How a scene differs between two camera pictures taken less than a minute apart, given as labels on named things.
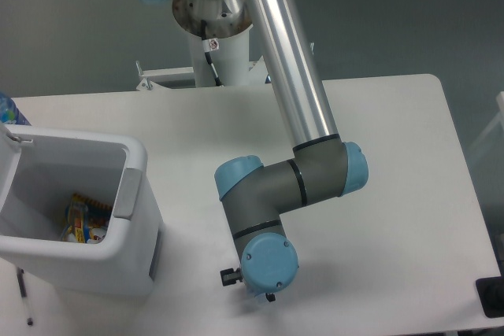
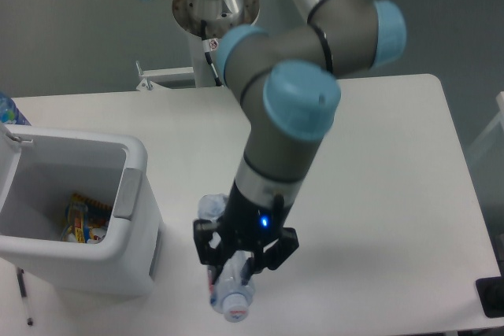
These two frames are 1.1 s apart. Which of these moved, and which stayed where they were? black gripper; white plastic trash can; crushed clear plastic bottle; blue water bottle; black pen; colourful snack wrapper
Moved: black gripper; crushed clear plastic bottle
Stayed: white plastic trash can; blue water bottle; colourful snack wrapper; black pen
